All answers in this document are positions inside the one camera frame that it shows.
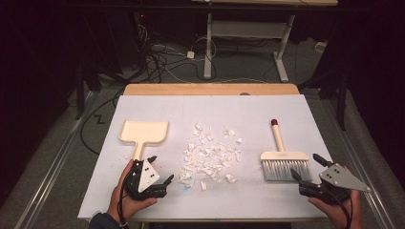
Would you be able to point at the person's right hand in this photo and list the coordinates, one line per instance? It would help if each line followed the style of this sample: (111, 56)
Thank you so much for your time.
(344, 213)

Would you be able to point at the white table mat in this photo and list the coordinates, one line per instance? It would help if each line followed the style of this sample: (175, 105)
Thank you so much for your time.
(223, 111)

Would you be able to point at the white power adapter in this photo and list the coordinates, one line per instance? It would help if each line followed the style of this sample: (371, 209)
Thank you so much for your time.
(190, 54)

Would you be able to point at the cream brush with red cap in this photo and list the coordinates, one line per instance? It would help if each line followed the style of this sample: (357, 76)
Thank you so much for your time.
(283, 156)

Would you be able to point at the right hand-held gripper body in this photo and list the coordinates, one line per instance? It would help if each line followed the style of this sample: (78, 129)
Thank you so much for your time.
(339, 177)

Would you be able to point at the pile of white paper scraps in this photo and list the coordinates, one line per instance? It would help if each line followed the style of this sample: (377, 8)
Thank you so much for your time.
(207, 156)

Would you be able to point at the wooden table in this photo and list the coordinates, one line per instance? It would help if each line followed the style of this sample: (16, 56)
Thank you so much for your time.
(191, 89)

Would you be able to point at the aluminium floor rail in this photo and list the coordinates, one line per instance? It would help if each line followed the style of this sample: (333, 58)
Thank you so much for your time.
(47, 184)
(356, 165)

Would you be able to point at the white metal desk frame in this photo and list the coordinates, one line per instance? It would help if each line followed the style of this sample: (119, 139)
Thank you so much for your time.
(208, 47)

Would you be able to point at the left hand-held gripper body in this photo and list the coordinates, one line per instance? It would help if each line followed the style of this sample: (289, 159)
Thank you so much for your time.
(148, 178)

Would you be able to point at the cream plastic dustpan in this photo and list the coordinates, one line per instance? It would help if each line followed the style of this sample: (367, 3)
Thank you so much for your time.
(143, 132)

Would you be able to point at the person's left hand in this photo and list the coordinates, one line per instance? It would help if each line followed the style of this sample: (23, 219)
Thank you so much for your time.
(119, 203)

